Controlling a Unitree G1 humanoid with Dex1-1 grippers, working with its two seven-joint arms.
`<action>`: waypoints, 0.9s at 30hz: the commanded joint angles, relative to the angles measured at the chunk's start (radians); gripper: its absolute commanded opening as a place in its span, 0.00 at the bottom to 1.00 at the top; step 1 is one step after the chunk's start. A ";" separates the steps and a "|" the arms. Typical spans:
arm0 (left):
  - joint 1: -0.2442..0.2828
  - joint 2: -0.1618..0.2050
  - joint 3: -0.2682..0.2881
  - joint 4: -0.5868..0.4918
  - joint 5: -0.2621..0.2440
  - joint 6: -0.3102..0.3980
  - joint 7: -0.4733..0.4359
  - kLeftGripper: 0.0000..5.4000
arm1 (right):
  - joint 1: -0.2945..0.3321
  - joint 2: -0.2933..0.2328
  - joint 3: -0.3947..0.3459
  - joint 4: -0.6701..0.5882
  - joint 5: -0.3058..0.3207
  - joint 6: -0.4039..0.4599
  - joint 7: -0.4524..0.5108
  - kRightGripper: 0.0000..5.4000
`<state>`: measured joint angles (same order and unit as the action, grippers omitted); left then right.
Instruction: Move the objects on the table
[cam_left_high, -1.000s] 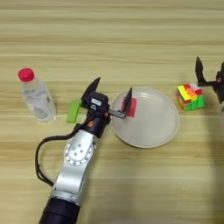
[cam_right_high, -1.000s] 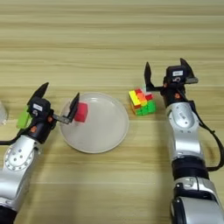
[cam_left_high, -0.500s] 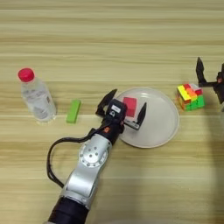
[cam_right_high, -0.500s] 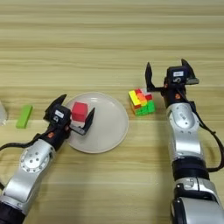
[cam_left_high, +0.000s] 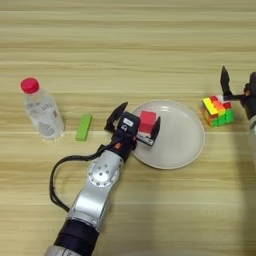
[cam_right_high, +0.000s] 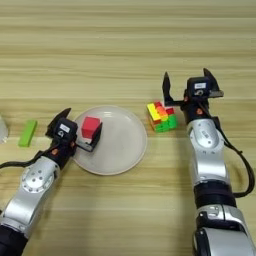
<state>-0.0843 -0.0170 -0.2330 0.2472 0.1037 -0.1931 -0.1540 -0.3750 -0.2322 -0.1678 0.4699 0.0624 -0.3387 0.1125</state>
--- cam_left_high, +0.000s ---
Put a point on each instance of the black labelled box left gripper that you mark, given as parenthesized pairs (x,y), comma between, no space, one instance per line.
(128,123)

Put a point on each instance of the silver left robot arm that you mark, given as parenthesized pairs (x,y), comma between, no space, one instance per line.
(96,190)

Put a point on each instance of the green rectangular block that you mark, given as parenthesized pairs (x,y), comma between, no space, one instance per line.
(83,127)

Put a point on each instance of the round white plate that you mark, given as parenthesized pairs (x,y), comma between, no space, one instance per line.
(176,140)

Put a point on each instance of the red cube block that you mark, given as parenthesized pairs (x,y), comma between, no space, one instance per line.
(147,121)

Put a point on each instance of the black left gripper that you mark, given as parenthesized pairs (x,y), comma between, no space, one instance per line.
(125,146)

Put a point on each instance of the clear bottle with red cap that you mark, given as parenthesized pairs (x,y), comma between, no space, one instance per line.
(41,110)

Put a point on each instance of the multicolour puzzle cube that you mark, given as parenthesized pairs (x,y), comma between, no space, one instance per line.
(218,111)

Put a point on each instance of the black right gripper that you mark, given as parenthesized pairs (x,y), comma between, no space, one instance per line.
(250,105)

